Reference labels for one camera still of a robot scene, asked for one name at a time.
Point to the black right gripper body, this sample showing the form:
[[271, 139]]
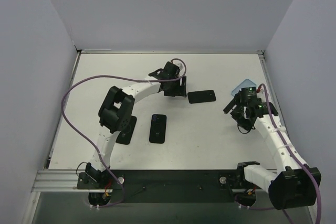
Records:
[[237, 108]]

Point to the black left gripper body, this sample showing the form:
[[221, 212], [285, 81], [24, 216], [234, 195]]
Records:
[[177, 86]]

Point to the black bare phone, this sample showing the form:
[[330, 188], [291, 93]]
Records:
[[203, 96]]

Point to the light blue phone case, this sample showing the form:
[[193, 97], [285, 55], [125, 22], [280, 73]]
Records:
[[245, 84]]

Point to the small black cased phone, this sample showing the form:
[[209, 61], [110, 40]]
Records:
[[158, 129]]

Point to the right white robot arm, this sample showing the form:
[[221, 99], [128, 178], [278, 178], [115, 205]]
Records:
[[295, 182]]

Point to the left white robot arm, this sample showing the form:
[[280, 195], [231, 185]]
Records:
[[115, 115]]

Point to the large black cased phone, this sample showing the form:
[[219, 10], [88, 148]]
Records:
[[125, 136]]

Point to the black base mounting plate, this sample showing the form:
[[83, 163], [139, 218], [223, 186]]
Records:
[[165, 186]]

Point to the aluminium front frame rail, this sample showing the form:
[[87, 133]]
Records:
[[55, 181]]

